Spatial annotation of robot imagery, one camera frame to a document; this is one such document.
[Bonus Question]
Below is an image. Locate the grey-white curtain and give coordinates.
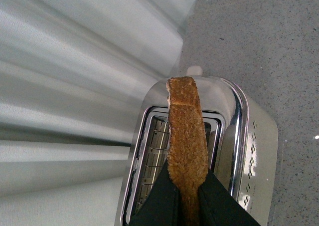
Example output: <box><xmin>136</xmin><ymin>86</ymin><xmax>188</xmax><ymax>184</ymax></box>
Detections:
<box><xmin>0</xmin><ymin>0</ymin><xmax>196</xmax><ymax>226</ymax></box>

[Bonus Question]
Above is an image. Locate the brown bread slice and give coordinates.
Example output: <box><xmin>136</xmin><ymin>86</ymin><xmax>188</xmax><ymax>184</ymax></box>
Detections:
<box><xmin>166</xmin><ymin>77</ymin><xmax>208</xmax><ymax>226</ymax></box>

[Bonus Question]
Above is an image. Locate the cream two-slot toaster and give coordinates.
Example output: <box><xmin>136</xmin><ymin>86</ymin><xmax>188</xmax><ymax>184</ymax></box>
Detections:
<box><xmin>115</xmin><ymin>66</ymin><xmax>278</xmax><ymax>226</ymax></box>

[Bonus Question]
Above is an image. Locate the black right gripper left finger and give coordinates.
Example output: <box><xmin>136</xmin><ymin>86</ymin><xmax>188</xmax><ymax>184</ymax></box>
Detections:
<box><xmin>129</xmin><ymin>162</ymin><xmax>180</xmax><ymax>226</ymax></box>

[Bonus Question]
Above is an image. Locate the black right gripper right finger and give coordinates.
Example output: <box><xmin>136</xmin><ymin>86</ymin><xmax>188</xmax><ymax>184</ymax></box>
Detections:
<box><xmin>198</xmin><ymin>170</ymin><xmax>259</xmax><ymax>226</ymax></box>

